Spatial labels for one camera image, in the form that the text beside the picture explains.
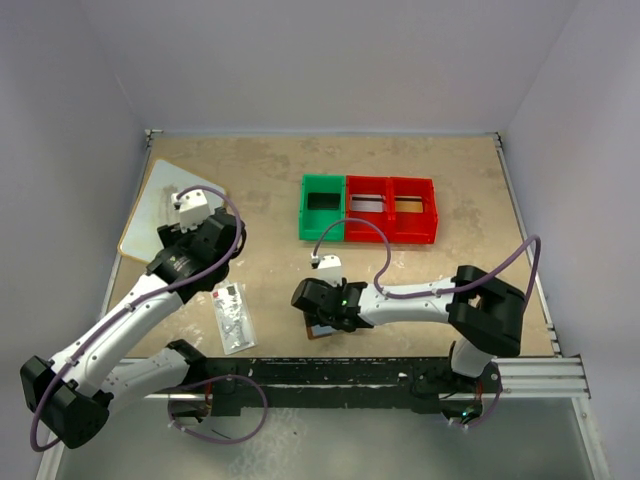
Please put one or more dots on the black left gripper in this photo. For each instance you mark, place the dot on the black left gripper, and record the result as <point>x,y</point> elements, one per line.
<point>174,237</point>

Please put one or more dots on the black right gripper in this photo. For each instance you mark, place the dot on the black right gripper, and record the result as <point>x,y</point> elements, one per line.
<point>327,284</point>

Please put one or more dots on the brown leather card holder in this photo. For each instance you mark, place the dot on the brown leather card holder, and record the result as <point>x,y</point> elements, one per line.
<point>315,329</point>

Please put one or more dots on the white credit card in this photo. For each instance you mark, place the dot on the white credit card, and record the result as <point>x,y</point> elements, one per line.
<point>367,203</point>

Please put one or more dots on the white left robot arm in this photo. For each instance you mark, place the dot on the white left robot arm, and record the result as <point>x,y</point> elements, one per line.
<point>75,391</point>

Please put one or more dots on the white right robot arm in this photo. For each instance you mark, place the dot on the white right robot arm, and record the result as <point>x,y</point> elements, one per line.
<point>486,312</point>

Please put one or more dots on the black card in bin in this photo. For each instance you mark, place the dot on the black card in bin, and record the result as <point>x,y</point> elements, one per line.
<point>323,201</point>

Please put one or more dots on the gold card in bin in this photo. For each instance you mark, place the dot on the gold card in bin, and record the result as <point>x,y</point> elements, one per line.
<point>409,205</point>

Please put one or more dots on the white board yellow rim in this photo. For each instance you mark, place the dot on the white board yellow rim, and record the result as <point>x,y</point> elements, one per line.
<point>153,209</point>

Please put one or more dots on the clear plastic packet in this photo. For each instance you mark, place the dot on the clear plastic packet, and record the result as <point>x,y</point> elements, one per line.
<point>233,318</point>

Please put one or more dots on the green plastic bin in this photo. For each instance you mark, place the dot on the green plastic bin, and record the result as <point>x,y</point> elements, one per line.
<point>312,223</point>

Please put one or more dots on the red bin right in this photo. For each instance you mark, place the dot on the red bin right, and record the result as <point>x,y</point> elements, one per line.
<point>419,229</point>

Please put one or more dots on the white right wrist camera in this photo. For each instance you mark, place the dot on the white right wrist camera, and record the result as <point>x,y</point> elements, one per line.
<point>327,268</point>

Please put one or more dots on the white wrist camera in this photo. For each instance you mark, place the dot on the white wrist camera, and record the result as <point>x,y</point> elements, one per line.
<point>327,268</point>
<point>193,209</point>

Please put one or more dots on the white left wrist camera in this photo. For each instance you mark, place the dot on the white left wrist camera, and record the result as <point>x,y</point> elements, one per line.
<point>193,209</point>

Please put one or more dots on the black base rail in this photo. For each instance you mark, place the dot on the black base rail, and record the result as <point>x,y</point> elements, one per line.
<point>423,385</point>

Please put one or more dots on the metal corner bracket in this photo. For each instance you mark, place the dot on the metal corner bracket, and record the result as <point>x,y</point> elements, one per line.
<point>151,135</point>

